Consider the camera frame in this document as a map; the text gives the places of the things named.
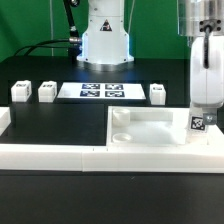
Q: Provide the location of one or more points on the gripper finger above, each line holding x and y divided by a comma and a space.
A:
209, 119

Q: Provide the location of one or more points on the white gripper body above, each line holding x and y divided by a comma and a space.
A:
207, 84

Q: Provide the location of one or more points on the white square tabletop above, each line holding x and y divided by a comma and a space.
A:
151, 126

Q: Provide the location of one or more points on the white marker sheet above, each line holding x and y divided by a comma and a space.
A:
75, 90

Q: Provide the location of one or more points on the white U-shaped fence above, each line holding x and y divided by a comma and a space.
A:
183, 158

